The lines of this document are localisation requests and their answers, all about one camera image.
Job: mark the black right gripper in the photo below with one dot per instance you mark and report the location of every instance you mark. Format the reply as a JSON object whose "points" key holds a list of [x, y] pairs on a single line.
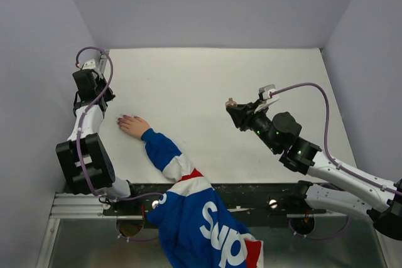
{"points": [[241, 115]]}

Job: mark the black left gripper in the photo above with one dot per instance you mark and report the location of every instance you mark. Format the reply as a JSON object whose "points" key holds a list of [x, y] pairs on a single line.
{"points": [[110, 95]]}

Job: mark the glitter nail polish bottle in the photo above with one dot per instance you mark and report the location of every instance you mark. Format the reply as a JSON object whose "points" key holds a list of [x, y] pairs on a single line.
{"points": [[230, 103]]}

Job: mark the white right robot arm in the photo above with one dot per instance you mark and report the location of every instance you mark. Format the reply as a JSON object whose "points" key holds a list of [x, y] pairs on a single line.
{"points": [[360, 194]]}

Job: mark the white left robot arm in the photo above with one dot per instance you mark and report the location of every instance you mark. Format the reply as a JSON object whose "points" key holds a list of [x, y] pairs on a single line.
{"points": [[86, 166]]}

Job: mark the mannequin hand painted nails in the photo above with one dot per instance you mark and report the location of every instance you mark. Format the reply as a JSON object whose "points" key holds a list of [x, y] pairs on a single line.
{"points": [[133, 126]]}

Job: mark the blue white red sleeve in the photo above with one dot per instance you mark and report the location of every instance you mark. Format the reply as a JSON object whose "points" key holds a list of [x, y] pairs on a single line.
{"points": [[195, 228]]}

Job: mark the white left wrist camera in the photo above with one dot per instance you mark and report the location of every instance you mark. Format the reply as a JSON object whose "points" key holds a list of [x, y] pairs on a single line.
{"points": [[89, 64]]}

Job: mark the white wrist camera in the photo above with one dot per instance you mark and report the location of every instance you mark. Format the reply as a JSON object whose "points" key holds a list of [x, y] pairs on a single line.
{"points": [[266, 97], [89, 64]]}

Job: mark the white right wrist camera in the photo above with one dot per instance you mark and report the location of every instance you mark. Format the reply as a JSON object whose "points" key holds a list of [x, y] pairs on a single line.
{"points": [[266, 97]]}

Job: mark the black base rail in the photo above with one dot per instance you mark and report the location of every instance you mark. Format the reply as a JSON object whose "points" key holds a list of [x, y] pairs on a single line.
{"points": [[256, 205]]}

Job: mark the aluminium extrusion bracket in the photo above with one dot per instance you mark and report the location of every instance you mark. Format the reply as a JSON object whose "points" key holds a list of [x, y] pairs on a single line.
{"points": [[70, 206]]}

